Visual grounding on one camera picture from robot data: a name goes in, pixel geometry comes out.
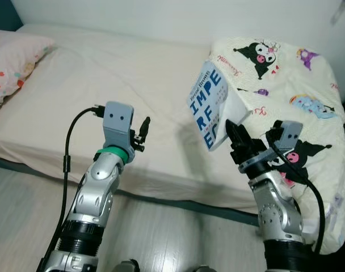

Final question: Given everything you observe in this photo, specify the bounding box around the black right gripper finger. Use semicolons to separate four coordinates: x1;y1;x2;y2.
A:
226;121;248;151

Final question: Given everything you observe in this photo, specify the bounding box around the white book blue lettering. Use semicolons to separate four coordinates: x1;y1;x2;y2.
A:
186;59;254;152

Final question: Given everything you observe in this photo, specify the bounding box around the cream cartoon print quilt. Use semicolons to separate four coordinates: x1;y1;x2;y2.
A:
209;37;345;256

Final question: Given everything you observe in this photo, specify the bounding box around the mattress with white sheet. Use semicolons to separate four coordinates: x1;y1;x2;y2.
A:
0;23;332;215

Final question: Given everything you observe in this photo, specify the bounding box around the grey robot left leg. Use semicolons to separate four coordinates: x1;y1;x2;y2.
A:
117;259;140;272

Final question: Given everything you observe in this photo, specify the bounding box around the pink patterned pillow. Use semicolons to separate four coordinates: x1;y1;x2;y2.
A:
0;29;55;117

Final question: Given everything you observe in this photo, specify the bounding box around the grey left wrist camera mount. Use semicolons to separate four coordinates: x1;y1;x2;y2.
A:
102;102;134;151

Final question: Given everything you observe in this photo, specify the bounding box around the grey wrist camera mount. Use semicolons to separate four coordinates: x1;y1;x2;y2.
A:
102;102;134;151
266;120;304;152

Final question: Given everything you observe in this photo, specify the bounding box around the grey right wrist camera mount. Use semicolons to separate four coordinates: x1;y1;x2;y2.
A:
266;120;304;152

